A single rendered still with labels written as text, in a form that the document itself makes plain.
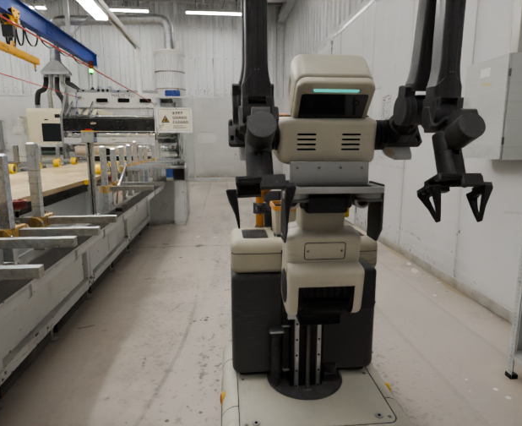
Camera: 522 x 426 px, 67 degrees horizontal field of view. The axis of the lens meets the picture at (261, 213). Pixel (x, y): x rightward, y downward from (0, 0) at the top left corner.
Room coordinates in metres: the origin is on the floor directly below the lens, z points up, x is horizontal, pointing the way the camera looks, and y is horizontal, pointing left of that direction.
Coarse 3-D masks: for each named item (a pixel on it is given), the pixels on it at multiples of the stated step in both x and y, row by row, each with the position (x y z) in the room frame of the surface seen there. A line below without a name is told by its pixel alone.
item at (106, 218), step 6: (24, 216) 1.70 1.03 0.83; (30, 216) 1.70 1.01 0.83; (54, 216) 1.70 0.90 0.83; (60, 216) 1.70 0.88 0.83; (66, 216) 1.70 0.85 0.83; (72, 216) 1.70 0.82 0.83; (78, 216) 1.70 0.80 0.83; (84, 216) 1.71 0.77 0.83; (90, 216) 1.71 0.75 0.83; (96, 216) 1.71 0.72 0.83; (102, 216) 1.71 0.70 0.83; (108, 216) 1.72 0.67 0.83; (114, 216) 1.72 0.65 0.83; (24, 222) 1.68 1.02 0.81; (48, 222) 1.69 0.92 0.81; (54, 222) 1.69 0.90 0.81; (60, 222) 1.69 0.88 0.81; (66, 222) 1.70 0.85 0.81; (72, 222) 1.70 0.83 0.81; (78, 222) 1.70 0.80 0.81; (84, 222) 1.71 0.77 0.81; (90, 222) 1.71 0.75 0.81; (96, 222) 1.71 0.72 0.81; (102, 222) 1.71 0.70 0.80; (108, 222) 1.72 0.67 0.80
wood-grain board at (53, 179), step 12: (48, 168) 3.87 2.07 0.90; (60, 168) 3.87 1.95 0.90; (72, 168) 3.87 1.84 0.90; (84, 168) 3.87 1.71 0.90; (12, 180) 2.66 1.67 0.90; (24, 180) 2.66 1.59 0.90; (48, 180) 2.66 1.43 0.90; (60, 180) 2.66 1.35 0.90; (72, 180) 2.66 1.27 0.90; (12, 192) 2.02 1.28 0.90; (24, 192) 2.02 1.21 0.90; (48, 192) 2.11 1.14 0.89
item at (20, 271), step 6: (0, 270) 0.96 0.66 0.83; (6, 270) 0.96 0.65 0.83; (12, 270) 0.97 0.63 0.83; (18, 270) 0.97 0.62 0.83; (24, 270) 0.97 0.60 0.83; (30, 270) 0.97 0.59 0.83; (36, 270) 0.97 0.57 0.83; (42, 270) 0.99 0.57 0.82; (0, 276) 0.96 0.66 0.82; (6, 276) 0.96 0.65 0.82; (12, 276) 0.97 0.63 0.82; (18, 276) 0.97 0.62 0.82; (24, 276) 0.97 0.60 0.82; (30, 276) 0.97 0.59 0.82; (36, 276) 0.97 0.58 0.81
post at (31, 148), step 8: (32, 144) 1.65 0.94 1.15; (32, 152) 1.65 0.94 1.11; (32, 160) 1.65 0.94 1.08; (32, 168) 1.65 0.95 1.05; (32, 176) 1.64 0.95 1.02; (40, 176) 1.67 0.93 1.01; (32, 184) 1.64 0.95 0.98; (40, 184) 1.67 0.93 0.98; (32, 192) 1.64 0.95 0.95; (40, 192) 1.66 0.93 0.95; (32, 200) 1.64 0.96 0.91; (40, 200) 1.65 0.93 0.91; (32, 208) 1.64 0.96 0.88; (40, 208) 1.65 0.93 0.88; (40, 216) 1.65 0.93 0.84
